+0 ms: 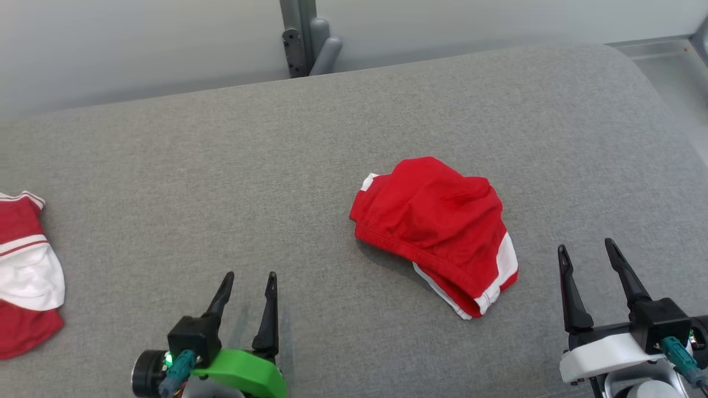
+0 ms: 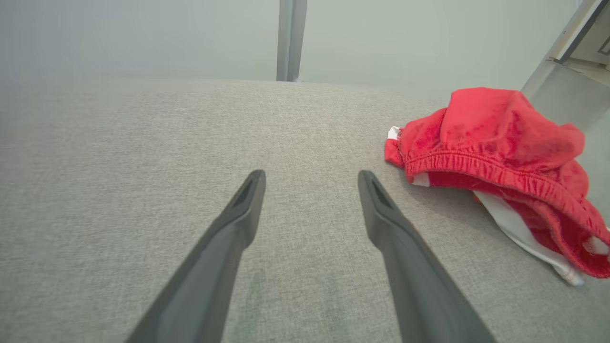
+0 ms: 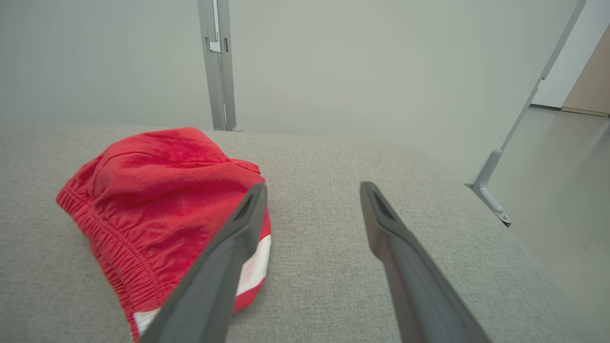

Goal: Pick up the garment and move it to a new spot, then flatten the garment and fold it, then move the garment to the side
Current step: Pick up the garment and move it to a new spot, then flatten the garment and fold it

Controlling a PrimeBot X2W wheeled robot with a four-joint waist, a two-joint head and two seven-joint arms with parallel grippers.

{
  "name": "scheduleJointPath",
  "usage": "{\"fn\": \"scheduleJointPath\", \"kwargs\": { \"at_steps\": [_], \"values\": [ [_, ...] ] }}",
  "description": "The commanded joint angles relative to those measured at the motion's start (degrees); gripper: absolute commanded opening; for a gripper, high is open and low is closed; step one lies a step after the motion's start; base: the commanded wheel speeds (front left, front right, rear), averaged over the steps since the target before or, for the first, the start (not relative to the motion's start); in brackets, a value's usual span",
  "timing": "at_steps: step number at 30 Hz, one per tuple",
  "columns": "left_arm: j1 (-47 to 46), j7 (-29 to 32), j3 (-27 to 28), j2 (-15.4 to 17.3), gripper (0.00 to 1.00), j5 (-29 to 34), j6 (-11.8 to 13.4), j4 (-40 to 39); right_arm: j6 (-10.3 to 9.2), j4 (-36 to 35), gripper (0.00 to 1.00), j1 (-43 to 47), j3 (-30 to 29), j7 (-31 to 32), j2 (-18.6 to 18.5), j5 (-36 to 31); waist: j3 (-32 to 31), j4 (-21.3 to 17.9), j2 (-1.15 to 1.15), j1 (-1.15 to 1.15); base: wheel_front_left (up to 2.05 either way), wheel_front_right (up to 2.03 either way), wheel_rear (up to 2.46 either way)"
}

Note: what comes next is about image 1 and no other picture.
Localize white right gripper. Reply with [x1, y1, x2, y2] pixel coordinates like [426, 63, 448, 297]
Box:
[558, 239, 673, 385]

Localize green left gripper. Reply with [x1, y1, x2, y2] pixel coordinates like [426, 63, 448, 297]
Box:
[191, 271, 288, 398]

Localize red shorts with white stripe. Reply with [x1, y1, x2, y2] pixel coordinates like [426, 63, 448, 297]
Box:
[350, 156, 519, 321]

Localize red and white basketball jersey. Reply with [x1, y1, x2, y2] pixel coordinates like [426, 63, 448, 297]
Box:
[0, 191, 66, 360]

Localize grey rounded tube brace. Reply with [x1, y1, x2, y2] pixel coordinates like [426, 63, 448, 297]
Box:
[309, 18, 343, 76]

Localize left camera cable teal plug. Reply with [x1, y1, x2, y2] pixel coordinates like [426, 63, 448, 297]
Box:
[159, 350, 197, 398]

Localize camera cable teal plug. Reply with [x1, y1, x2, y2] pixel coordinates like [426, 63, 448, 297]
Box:
[159, 350, 197, 398]
[659, 336, 708, 390]

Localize right camera cable teal plug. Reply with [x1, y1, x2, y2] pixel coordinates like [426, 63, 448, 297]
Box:
[659, 336, 708, 390]

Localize grey metal post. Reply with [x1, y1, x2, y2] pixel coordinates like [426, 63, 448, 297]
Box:
[279, 0, 317, 78]

